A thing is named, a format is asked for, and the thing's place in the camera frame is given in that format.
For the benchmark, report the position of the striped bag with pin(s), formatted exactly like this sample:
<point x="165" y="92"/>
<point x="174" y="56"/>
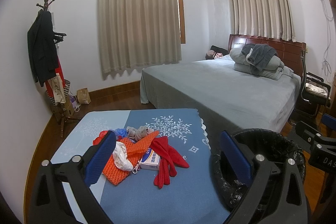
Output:
<point x="67" y="88"/>

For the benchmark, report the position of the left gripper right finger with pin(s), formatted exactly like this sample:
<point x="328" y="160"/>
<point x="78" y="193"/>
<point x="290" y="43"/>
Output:
<point x="255" y="170"/>

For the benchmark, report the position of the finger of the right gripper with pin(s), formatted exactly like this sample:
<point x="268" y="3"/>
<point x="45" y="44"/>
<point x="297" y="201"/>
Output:
<point x="328" y="121"/>
<point x="312" y="136"/>

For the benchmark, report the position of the folded grey quilt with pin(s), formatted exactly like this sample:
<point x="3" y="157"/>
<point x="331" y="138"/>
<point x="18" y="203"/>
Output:
<point x="273" y="70"/>

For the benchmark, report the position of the black hanging jacket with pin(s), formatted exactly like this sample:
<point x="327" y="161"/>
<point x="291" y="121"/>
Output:
<point x="42" y="51"/>

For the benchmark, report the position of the beige tote bag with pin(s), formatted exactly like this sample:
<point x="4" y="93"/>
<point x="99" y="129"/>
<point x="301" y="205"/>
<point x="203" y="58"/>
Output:
<point x="57" y="89"/>

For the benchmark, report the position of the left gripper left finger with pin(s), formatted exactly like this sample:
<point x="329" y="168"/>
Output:
<point x="49" y="203"/>

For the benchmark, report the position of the beige curtain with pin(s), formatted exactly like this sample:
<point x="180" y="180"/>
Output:
<point x="138" y="33"/>
<point x="262" y="18"/>

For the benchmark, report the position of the wooden coat rack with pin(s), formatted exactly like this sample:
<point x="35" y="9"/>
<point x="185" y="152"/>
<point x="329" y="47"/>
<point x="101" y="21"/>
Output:
<point x="58" y="37"/>

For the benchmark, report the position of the black bag beside bed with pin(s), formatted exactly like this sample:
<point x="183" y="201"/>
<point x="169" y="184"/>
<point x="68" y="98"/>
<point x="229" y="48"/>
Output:
<point x="216" y="53"/>

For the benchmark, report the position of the dark grey towel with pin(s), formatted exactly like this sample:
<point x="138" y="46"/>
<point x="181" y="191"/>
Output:
<point x="258" y="56"/>

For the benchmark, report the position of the grey crumpled sock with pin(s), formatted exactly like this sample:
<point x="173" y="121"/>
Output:
<point x="136" y="134"/>

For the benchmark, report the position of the black-lined trash bin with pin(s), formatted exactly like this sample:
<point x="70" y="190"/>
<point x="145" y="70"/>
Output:
<point x="275" y="148"/>

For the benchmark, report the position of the red plastic bag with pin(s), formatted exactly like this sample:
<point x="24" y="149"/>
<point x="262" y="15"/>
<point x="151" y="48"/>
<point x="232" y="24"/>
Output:
<point x="101" y="135"/>

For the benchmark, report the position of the red hanging garment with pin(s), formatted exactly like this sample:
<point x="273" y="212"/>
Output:
<point x="57" y="70"/>

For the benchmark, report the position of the white blue tissue pack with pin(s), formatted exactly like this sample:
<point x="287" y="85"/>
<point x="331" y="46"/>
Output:
<point x="150" y="160"/>

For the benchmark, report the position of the left beige curtain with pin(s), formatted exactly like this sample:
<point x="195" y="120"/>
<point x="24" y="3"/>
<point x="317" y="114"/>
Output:
<point x="138" y="33"/>

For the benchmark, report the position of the bed with grey sheet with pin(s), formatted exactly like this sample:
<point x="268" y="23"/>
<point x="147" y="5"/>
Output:
<point x="225" y="98"/>

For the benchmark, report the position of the blue plastic bag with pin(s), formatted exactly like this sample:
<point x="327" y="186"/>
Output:
<point x="121" y="133"/>

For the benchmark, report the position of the red cloth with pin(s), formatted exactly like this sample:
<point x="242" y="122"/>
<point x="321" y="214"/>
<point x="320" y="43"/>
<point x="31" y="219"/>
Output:
<point x="169" y="159"/>

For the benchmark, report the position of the orange foam net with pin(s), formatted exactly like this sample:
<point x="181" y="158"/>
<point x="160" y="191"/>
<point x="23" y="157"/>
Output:
<point x="135" y="152"/>

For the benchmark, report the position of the brown paper bag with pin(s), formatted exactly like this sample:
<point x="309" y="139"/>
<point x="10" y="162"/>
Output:
<point x="83" y="96"/>

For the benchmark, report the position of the blue tree-print tablecloth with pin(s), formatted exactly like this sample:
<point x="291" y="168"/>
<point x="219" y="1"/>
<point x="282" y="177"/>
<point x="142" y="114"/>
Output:
<point x="190" y="197"/>

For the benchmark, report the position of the right beige curtain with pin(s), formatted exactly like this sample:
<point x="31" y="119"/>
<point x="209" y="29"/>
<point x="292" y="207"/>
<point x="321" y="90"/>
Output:
<point x="262" y="18"/>

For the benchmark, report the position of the red wooden headboard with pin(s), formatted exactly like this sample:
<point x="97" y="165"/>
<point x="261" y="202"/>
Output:
<point x="289" y="52"/>

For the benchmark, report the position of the white crumpled tissue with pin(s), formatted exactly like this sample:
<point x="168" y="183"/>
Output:
<point x="120" y="158"/>

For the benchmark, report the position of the black office chair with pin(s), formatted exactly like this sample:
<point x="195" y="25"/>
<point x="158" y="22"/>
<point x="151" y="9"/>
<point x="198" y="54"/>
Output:
<point x="314" y="94"/>

